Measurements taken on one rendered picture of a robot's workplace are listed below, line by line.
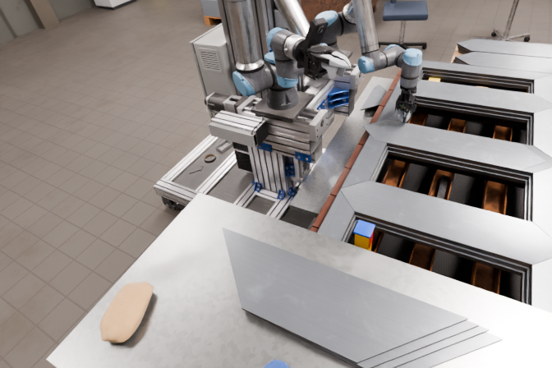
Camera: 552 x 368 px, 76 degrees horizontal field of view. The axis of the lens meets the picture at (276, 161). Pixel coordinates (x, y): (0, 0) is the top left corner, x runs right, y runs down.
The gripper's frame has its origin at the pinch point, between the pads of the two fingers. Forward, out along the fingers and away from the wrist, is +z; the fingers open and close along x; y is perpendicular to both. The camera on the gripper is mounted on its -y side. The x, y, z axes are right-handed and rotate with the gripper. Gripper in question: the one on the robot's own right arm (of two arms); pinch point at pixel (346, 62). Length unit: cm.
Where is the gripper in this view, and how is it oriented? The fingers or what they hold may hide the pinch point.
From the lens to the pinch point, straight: 101.6
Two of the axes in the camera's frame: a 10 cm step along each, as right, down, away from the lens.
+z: 5.6, 4.9, -6.7
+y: 0.0, 8.1, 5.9
